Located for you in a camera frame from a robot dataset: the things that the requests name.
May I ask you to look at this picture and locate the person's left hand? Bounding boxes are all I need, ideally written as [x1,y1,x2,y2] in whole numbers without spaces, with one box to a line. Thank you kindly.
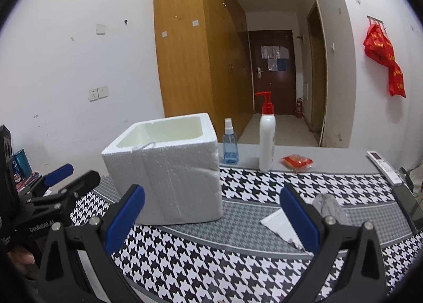
[8,244,38,281]

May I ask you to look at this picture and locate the wooden side door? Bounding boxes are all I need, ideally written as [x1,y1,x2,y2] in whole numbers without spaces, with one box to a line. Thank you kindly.
[305,0,328,136]

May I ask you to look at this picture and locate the black bag strap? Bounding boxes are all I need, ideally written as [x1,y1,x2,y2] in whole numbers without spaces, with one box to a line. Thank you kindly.
[398,167,414,192]

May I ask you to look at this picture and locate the red snack packet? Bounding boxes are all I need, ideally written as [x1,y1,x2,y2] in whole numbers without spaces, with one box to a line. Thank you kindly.
[281,154,313,173]

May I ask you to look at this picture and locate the white pump bottle red top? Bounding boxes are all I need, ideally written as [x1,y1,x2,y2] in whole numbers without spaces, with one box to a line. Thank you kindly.
[254,91,278,173]

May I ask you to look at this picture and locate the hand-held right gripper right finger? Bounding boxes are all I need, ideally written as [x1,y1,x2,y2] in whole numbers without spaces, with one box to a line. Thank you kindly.
[280,185,388,303]

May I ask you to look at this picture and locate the blue spray bottle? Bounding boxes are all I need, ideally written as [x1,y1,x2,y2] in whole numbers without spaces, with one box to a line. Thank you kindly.
[222,118,239,165]

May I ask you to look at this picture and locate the white remote control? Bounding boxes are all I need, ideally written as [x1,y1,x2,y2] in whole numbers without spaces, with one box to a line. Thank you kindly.
[366,150,404,187]

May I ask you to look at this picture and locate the white wall socket panel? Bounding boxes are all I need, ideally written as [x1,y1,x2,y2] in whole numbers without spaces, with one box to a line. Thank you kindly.
[88,85,109,102]

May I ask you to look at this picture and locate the houndstooth tablecloth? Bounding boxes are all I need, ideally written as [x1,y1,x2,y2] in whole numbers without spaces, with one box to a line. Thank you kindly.
[66,166,423,303]

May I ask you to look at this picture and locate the red hanging bags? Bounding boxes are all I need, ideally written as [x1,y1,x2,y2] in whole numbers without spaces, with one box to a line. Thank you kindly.
[363,23,407,97]

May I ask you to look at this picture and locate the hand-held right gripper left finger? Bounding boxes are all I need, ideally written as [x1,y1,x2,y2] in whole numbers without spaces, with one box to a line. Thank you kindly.
[38,184,146,303]

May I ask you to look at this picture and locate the blue can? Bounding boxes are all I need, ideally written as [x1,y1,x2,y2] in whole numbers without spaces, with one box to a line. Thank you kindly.
[13,148,33,178]

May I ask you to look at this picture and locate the wooden wardrobe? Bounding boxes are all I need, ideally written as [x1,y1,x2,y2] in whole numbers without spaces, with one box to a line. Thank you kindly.
[152,0,254,139]

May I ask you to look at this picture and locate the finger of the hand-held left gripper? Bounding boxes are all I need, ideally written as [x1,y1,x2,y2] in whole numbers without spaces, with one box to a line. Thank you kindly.
[31,163,74,192]
[49,170,101,225]

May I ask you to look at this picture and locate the black smartphone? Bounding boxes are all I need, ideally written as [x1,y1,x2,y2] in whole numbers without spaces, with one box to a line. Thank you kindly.
[391,185,423,233]

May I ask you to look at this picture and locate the dark brown entrance door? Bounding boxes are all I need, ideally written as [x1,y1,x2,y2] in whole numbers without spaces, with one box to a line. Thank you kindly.
[248,29,297,115]

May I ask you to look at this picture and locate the white foam box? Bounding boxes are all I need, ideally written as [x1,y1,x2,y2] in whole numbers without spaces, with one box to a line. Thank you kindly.
[101,112,223,226]

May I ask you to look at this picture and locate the grey sock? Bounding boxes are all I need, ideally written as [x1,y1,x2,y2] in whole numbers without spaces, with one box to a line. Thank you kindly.
[312,193,350,225]

